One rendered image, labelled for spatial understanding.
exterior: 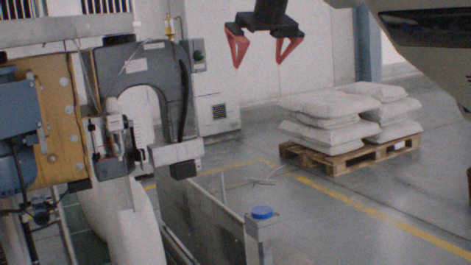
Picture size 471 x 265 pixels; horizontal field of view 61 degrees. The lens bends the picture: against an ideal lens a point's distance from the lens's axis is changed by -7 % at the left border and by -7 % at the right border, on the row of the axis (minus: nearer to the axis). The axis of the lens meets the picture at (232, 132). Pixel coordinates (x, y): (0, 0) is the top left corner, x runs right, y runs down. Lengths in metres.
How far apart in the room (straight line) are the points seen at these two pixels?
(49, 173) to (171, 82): 0.38
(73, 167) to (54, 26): 0.36
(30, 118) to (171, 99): 0.42
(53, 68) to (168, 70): 0.28
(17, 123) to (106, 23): 0.37
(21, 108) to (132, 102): 3.14
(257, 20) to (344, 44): 6.03
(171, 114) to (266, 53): 4.86
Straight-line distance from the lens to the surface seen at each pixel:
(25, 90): 0.80
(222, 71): 4.95
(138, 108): 3.93
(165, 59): 1.09
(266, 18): 0.76
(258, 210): 1.18
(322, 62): 6.50
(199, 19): 4.84
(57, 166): 1.08
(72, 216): 2.60
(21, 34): 0.87
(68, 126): 1.06
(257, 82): 5.88
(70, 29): 0.96
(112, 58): 1.06
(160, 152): 1.12
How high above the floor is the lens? 1.36
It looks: 14 degrees down
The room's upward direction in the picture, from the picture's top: 6 degrees counter-clockwise
